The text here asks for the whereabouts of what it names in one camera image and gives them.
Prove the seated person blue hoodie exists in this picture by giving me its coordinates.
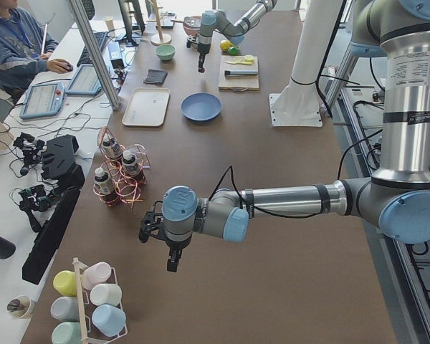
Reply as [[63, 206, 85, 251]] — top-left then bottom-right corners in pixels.
[[0, 1, 72, 102]]

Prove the yellow lemon upper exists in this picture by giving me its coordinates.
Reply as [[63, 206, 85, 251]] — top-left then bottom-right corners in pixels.
[[219, 40, 234, 52]]

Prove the wooden cutting board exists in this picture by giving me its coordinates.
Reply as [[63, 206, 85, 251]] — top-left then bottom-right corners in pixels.
[[218, 55, 259, 92]]

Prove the green lime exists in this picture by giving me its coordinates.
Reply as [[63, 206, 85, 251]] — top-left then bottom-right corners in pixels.
[[227, 47, 239, 56]]

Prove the pink cup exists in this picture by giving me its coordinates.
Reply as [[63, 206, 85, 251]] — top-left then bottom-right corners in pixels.
[[81, 262, 112, 290]]

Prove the copper wire bottle rack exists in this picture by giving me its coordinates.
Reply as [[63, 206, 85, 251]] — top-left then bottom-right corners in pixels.
[[92, 126, 151, 209]]

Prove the paper cup with items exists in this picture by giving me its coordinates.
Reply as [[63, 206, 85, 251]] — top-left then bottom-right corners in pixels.
[[6, 295, 37, 319]]

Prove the cream rabbit tray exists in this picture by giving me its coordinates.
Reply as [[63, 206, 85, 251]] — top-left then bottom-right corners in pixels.
[[122, 87, 170, 127]]

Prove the steel muddler black tip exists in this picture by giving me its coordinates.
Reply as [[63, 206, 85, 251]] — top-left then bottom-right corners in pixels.
[[224, 70, 259, 77]]

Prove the white cup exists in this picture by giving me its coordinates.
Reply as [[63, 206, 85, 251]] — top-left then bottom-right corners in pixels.
[[90, 283, 123, 307]]

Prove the grey cup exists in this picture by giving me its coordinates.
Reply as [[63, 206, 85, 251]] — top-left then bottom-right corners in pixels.
[[50, 296, 79, 322]]

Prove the teach pendant right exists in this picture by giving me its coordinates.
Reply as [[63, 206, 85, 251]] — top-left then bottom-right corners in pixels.
[[65, 64, 102, 97]]

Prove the pale green cup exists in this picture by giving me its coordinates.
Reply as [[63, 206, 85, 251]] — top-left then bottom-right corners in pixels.
[[51, 322, 82, 344]]

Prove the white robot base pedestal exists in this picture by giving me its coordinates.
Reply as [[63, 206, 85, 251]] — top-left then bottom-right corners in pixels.
[[269, 0, 345, 127]]

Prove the grey folded cloth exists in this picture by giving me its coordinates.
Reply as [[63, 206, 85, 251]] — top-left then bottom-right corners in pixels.
[[143, 69, 168, 85]]

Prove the aluminium frame post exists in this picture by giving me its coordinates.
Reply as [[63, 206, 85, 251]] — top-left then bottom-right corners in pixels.
[[67, 0, 120, 110]]

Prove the bottle lower left rack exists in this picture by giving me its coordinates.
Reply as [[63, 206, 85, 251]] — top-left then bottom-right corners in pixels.
[[122, 150, 140, 179]]

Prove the wooden mug tree stand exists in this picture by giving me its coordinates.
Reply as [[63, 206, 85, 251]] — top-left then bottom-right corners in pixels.
[[148, 0, 172, 47]]

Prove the black keyboard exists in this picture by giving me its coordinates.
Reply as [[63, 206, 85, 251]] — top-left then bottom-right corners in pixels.
[[76, 31, 110, 68]]

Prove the bottle top in rack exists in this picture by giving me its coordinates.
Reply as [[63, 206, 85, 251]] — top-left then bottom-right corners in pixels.
[[102, 135, 123, 159]]

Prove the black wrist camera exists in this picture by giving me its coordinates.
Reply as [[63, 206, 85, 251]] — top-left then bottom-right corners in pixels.
[[138, 201, 166, 244]]

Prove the black device on desk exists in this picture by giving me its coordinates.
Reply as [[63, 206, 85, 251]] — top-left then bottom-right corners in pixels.
[[19, 134, 85, 285]]

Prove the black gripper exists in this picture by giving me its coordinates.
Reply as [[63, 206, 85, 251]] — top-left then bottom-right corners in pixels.
[[197, 34, 211, 73], [163, 229, 193, 272]]

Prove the light blue cup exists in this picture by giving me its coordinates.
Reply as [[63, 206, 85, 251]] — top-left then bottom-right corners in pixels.
[[92, 304, 126, 337]]

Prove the white wire cup rack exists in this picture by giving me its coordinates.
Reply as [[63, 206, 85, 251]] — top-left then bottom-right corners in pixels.
[[72, 257, 128, 344]]

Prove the bottle lower right rack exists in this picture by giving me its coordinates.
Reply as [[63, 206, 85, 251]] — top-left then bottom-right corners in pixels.
[[95, 167, 118, 203]]

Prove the yellow cup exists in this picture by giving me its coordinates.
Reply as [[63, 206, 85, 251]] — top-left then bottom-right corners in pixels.
[[53, 270, 77, 297]]

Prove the teach pendant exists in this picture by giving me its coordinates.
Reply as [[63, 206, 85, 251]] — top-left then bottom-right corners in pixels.
[[19, 82, 65, 120], [65, 64, 102, 97]]

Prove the blue round plate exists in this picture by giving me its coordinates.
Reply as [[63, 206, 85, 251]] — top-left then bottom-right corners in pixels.
[[181, 92, 221, 122]]

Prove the teach pendant left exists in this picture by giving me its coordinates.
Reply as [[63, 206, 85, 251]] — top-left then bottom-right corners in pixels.
[[19, 82, 65, 120]]

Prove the green bowl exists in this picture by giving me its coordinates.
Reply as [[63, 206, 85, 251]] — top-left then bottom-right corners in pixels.
[[156, 44, 176, 61]]

